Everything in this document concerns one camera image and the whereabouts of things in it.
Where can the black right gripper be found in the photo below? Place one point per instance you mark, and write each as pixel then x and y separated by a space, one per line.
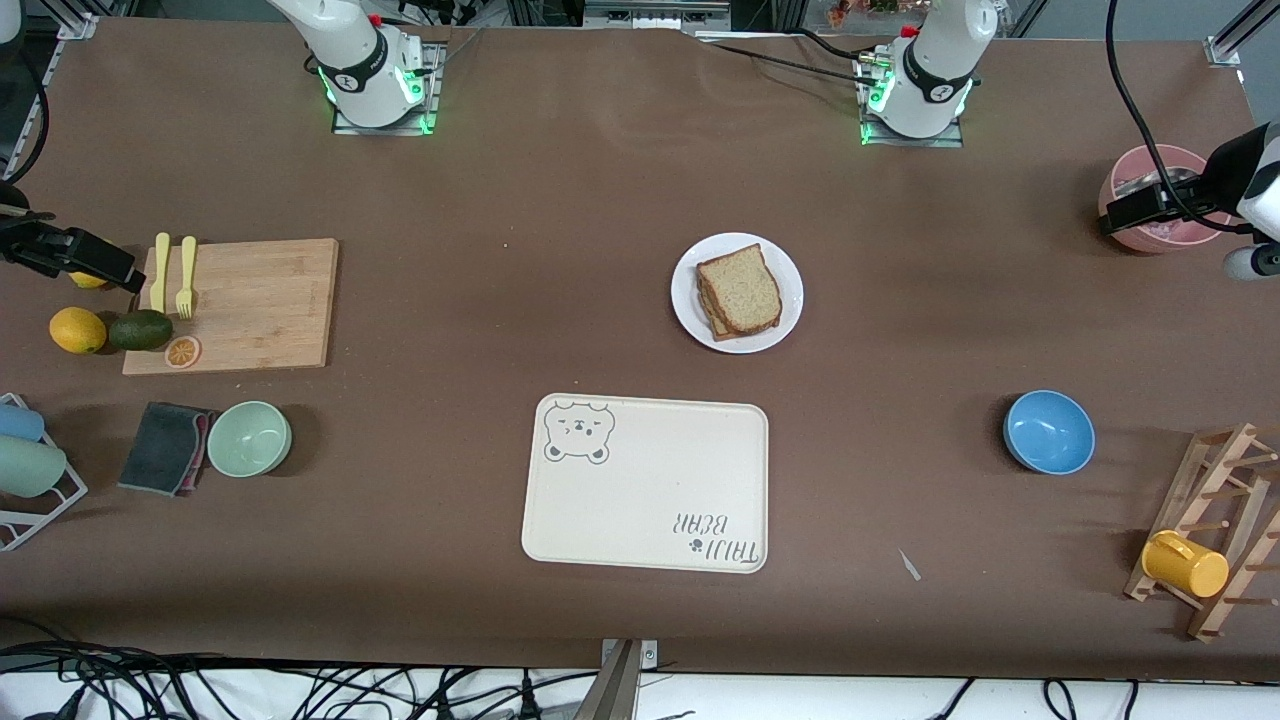
pixel 20 243

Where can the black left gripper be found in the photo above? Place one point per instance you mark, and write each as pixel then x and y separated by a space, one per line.
pixel 1221 168

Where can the white round plate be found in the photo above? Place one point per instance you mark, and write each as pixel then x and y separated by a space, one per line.
pixel 785 300

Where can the brown bread slice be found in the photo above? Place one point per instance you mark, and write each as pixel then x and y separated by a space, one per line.
pixel 740 290
pixel 716 326

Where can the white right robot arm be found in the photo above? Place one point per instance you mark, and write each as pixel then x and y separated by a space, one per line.
pixel 360 70

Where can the yellow lemon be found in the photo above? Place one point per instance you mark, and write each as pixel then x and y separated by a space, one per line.
pixel 88 282
pixel 77 331

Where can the pink bowl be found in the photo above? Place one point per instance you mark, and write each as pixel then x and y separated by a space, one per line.
pixel 1135 243

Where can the yellow plastic knife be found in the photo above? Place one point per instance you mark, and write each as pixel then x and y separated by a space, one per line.
pixel 160 270

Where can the dark green avocado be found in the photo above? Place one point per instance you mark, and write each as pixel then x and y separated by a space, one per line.
pixel 140 331

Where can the yellow plastic fork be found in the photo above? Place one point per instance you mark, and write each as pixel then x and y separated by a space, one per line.
pixel 186 275

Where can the orange slice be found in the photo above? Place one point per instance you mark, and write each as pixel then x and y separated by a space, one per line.
pixel 182 352

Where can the light blue cup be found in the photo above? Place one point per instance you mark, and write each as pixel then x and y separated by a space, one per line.
pixel 18 422

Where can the wooden cutting board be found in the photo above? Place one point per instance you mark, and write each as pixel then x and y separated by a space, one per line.
pixel 260 310

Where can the grey folded cloth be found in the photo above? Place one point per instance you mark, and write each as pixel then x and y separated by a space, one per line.
pixel 160 448

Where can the pale green cup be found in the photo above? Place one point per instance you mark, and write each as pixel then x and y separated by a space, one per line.
pixel 28 467

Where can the blue bowl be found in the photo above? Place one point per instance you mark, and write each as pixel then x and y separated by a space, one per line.
pixel 1050 432

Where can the light green bowl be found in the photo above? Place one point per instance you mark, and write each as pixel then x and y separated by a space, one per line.
pixel 249 440

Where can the yellow mug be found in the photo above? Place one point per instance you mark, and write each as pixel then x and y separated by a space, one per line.
pixel 1185 565

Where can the wooden mug rack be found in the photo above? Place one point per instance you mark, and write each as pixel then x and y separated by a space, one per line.
pixel 1207 618

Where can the small white paper scrap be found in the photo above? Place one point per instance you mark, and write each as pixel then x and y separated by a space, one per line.
pixel 910 566

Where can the brown bread slice under egg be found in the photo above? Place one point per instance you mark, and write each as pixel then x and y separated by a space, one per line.
pixel 716 326

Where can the grey metal box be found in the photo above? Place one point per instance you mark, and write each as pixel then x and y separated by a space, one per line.
pixel 655 12

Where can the cream bear print tray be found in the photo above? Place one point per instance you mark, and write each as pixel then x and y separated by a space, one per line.
pixel 650 490

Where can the aluminium frame profile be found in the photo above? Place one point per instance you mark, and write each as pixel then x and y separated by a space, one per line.
pixel 80 25
pixel 1235 40

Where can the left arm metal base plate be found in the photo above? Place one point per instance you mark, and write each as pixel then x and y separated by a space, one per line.
pixel 915 143

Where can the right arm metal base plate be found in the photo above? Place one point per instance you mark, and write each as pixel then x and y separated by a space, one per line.
pixel 432 90

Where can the small metal bracket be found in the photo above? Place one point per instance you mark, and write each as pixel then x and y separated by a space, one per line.
pixel 650 655

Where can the grey metal post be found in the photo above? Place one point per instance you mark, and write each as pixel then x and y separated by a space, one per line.
pixel 615 690

